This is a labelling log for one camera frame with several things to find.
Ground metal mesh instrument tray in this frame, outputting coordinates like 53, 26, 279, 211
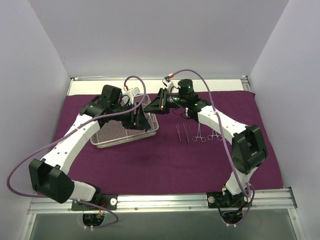
90, 94, 159, 148

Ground steel probe rod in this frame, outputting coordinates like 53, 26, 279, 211
175, 124, 181, 143

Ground steel tweezers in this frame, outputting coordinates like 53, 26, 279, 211
183, 122, 190, 144

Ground steel forceps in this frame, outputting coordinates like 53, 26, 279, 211
192, 123, 206, 143
207, 130, 223, 141

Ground purple cloth wrap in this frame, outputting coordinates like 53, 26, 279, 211
37, 90, 285, 196

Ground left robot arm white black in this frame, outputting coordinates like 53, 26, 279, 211
28, 85, 151, 210

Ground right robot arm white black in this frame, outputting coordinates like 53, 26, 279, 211
144, 76, 268, 207

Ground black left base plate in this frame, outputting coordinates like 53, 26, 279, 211
71, 194, 118, 211

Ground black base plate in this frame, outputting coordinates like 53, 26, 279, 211
206, 191, 251, 209
71, 194, 118, 211

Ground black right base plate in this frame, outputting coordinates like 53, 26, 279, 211
206, 191, 251, 209

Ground aluminium front rail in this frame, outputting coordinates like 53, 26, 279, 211
27, 188, 297, 214

